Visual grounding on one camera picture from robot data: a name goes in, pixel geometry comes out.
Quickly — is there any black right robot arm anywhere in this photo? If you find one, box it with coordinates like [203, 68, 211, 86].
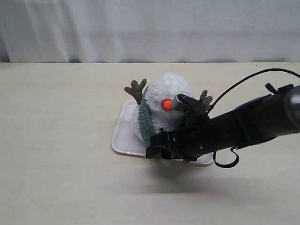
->
[146, 84, 300, 162]

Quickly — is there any white curtain backdrop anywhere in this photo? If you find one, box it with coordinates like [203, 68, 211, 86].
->
[0, 0, 300, 63]

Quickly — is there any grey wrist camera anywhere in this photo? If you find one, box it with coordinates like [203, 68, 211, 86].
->
[171, 94, 212, 116]

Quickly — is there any white plush snowman toy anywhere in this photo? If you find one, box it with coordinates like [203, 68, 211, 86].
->
[124, 72, 213, 143]

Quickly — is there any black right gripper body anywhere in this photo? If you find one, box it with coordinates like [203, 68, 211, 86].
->
[172, 117, 225, 161]

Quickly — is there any black camera cable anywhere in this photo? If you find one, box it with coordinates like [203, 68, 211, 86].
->
[206, 67, 300, 169]

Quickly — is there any green knitted scarf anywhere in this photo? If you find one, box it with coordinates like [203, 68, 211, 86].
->
[138, 86, 156, 148]

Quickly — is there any white rectangular tray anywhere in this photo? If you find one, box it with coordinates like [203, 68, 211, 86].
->
[111, 99, 214, 167]

